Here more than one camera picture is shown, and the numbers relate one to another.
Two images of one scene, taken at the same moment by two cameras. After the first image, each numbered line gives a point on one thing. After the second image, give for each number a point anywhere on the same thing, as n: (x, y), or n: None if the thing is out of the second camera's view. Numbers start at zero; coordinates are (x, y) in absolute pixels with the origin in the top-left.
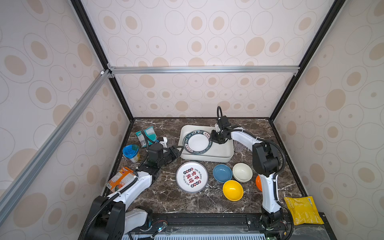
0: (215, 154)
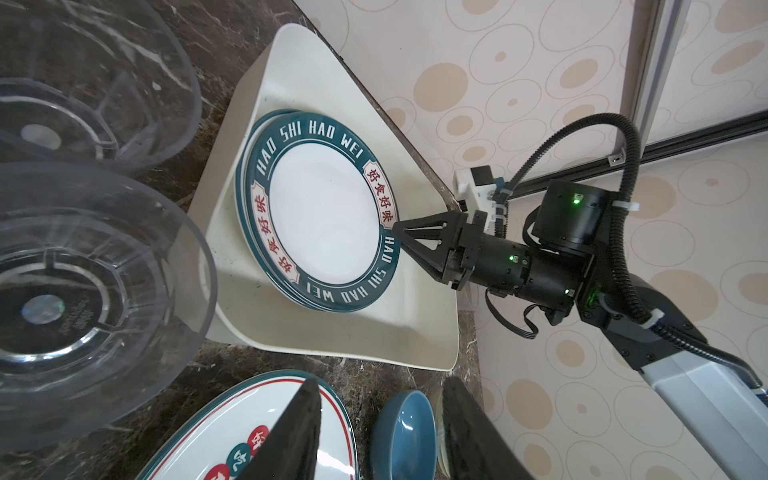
0: (245, 304)
